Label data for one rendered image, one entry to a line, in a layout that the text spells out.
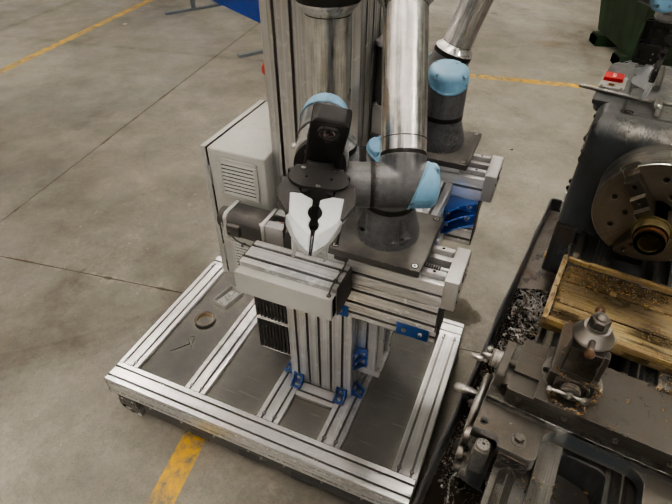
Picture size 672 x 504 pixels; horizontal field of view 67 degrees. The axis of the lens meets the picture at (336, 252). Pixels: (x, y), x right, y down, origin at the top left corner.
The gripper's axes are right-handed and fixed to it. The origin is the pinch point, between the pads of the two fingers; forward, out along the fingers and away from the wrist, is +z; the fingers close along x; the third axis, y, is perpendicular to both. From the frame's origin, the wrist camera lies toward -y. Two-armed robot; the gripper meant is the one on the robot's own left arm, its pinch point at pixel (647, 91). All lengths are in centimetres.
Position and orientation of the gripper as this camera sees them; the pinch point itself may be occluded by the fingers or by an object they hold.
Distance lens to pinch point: 185.7
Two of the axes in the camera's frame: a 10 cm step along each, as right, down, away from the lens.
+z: 0.0, 7.7, 6.4
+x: -5.0, 5.6, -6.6
